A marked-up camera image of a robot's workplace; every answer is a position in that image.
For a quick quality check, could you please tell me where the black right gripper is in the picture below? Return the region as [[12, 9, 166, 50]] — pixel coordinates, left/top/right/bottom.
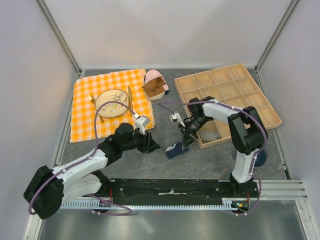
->
[[178, 115, 211, 149]]

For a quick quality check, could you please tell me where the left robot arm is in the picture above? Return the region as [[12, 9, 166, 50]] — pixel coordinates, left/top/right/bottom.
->
[[23, 123, 160, 220]]

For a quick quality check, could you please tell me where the grey rolled underwear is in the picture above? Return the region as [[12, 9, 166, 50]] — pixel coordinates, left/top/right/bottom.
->
[[199, 130, 221, 142]]

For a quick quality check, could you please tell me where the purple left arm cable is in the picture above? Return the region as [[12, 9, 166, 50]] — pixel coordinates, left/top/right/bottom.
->
[[27, 101, 140, 216]]

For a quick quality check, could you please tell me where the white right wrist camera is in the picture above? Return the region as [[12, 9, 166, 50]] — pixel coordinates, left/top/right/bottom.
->
[[169, 112, 184, 125]]

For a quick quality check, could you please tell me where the aluminium frame post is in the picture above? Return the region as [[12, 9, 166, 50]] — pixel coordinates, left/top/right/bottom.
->
[[35, 0, 82, 77], [254, 0, 300, 73]]

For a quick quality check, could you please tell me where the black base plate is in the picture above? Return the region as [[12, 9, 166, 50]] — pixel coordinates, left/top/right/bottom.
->
[[94, 178, 259, 205]]

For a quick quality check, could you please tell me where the aluminium frame post left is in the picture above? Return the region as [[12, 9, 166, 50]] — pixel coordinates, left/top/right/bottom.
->
[[35, 0, 82, 77]]

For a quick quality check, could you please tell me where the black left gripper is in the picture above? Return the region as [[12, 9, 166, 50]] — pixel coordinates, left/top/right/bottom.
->
[[121, 126, 160, 154]]

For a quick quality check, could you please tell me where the aluminium front rail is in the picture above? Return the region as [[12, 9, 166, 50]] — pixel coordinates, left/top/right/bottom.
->
[[37, 178, 310, 201]]

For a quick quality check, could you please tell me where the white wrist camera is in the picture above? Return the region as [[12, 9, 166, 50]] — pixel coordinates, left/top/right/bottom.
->
[[169, 112, 184, 125], [133, 113, 150, 135]]

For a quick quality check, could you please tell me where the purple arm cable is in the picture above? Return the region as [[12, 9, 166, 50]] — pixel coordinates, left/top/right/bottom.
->
[[159, 101, 269, 217], [27, 101, 140, 216]]

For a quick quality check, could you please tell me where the blue ceramic bowl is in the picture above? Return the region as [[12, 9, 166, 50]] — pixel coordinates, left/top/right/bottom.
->
[[254, 149, 268, 168]]

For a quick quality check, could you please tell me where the pink underwear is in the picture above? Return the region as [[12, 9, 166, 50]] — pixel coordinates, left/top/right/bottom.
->
[[144, 69, 169, 92]]

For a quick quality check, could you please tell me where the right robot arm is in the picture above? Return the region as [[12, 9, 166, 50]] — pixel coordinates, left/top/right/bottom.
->
[[178, 96, 268, 197]]

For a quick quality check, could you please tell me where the yellow checkered cloth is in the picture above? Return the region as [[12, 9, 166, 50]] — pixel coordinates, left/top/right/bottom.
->
[[70, 68, 156, 143]]

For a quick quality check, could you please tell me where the aluminium frame post right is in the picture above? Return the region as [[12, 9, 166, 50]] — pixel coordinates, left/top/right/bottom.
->
[[254, 0, 300, 73]]

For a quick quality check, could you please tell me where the cream underwear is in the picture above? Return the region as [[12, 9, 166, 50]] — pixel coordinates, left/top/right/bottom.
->
[[146, 91, 166, 101]]

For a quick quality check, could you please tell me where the navy blue white-trimmed underwear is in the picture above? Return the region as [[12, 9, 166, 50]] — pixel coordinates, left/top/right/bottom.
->
[[165, 141, 189, 160]]

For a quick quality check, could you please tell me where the brown underwear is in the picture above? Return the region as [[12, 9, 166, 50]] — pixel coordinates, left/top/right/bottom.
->
[[142, 77, 166, 98]]

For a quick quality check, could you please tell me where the white cable duct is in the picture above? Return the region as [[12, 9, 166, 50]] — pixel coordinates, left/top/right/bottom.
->
[[60, 197, 249, 211]]

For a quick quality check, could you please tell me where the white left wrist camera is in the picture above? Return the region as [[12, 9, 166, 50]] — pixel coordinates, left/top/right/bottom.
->
[[133, 113, 150, 135]]

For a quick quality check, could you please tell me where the gold fork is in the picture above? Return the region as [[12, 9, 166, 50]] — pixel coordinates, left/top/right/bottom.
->
[[88, 94, 104, 123]]

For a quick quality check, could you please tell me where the wooden compartment tray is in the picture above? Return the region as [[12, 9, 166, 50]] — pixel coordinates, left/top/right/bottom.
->
[[174, 62, 283, 150]]

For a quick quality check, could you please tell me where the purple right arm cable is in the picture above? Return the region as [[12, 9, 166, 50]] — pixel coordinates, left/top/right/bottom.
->
[[159, 101, 269, 217]]

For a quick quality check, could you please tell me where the gold knife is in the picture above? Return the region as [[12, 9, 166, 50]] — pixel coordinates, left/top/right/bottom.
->
[[127, 85, 133, 116]]

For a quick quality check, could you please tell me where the bird-painted ceramic plate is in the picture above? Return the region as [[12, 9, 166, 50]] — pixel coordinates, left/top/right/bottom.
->
[[95, 89, 129, 118]]

